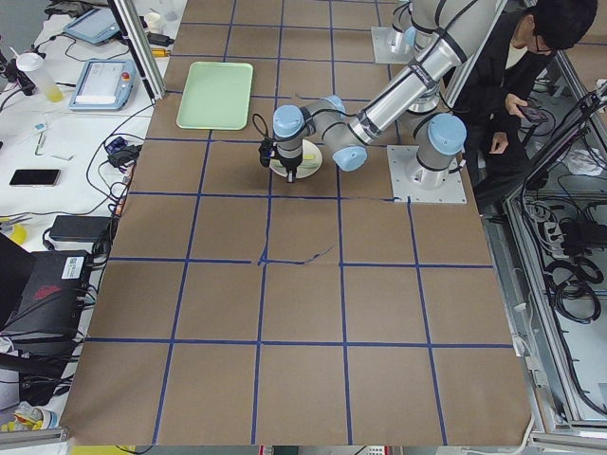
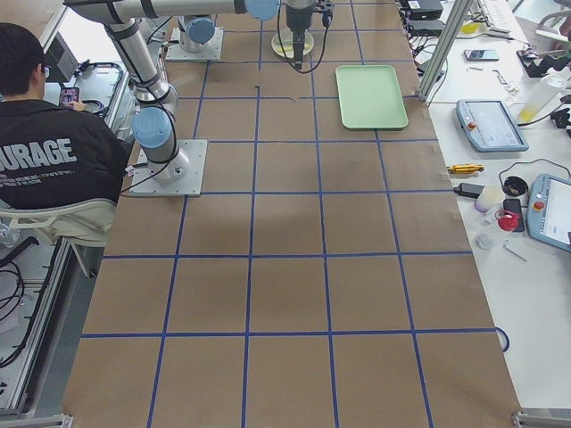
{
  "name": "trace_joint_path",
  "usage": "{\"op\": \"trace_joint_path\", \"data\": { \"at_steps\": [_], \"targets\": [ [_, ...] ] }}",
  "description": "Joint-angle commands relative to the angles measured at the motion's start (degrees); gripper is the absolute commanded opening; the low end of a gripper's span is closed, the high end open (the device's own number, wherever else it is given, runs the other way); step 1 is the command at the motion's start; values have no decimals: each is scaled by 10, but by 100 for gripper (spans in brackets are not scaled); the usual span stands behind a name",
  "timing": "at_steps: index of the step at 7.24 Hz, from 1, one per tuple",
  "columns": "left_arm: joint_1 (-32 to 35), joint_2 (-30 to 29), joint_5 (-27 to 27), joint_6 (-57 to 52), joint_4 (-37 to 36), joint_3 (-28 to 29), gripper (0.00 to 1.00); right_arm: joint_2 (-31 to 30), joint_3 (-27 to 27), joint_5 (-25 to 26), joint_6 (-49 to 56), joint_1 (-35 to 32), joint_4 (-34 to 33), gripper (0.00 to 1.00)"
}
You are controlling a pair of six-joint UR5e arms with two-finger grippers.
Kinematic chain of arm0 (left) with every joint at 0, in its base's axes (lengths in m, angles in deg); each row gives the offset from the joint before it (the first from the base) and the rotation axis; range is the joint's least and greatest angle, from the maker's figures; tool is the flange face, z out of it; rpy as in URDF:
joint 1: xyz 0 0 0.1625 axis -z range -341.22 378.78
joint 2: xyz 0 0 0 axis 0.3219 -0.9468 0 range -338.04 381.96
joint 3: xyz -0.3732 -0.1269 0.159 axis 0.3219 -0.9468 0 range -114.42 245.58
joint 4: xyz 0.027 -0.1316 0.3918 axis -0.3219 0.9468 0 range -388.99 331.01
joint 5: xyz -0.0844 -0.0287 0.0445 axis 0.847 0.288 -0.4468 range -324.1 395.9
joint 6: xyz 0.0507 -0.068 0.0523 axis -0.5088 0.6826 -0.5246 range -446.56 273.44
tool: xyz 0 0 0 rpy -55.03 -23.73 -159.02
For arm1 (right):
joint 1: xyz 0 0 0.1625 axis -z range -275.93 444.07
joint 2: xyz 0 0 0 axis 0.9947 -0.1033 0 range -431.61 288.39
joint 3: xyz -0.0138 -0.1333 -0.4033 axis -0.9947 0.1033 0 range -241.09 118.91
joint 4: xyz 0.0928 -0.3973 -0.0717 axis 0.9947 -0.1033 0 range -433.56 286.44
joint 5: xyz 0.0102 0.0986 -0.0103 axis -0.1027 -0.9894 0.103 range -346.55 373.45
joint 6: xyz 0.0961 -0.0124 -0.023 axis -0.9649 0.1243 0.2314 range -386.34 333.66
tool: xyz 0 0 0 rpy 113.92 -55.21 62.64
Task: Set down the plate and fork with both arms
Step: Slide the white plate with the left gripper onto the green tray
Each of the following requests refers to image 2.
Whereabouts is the silver hex key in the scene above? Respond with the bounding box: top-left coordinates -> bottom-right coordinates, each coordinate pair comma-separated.
502,240 -> 527,262

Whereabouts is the red round object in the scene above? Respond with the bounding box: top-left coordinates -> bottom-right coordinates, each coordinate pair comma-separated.
495,210 -> 517,232

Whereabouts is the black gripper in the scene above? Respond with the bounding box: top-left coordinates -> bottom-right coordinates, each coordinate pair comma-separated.
285,0 -> 335,69

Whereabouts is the blue teach pendant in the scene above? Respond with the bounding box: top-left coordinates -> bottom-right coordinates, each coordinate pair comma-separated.
526,174 -> 570,252
456,99 -> 529,152

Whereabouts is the black power adapter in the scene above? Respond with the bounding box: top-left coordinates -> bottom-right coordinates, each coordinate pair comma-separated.
453,182 -> 484,199

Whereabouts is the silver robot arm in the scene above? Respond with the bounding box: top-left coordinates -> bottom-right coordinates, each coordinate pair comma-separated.
66,1 -> 334,196
178,14 -> 215,53

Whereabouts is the person in black jacket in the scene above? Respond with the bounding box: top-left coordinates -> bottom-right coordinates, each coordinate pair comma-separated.
1,22 -> 132,210

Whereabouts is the upper blue teach pendant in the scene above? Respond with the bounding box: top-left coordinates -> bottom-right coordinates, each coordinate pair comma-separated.
456,99 -> 529,152

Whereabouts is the white round plate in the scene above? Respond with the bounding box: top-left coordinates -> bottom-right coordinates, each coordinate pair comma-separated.
271,28 -> 315,60

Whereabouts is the grey electronics box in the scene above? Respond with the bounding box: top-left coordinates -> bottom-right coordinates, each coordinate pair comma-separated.
46,32 -> 79,84

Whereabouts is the clear bottle yellow liquid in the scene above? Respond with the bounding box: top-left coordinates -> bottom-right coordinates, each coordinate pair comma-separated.
517,74 -> 567,125

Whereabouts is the black smartphone on table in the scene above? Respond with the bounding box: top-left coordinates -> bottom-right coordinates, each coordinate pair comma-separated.
503,198 -> 525,233

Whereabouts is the black round container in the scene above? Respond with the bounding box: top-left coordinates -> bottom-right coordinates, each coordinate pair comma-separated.
502,176 -> 529,197

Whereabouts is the aluminium frame post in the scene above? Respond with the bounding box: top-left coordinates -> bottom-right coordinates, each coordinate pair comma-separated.
418,0 -> 473,102

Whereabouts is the light green plastic tray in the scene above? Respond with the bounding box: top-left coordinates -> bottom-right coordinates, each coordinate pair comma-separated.
335,65 -> 409,130

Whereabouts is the smartphone on white table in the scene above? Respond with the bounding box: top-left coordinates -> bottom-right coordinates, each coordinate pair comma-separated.
463,49 -> 500,62

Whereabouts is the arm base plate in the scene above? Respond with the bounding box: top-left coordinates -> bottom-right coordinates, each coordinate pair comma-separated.
164,27 -> 224,62
128,139 -> 208,197

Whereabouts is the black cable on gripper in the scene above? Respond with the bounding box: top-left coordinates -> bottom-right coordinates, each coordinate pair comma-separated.
276,0 -> 332,74

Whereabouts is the lower blue teach pendant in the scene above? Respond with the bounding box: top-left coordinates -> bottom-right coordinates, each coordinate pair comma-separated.
526,174 -> 570,252

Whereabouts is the pink smartphone in hand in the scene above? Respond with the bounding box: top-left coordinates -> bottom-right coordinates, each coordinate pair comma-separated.
59,87 -> 80,109

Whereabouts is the white lavender cup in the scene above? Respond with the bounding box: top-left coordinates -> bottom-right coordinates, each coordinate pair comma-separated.
474,185 -> 505,213

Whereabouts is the white plastic chair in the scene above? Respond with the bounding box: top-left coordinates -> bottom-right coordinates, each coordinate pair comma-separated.
1,199 -> 116,277

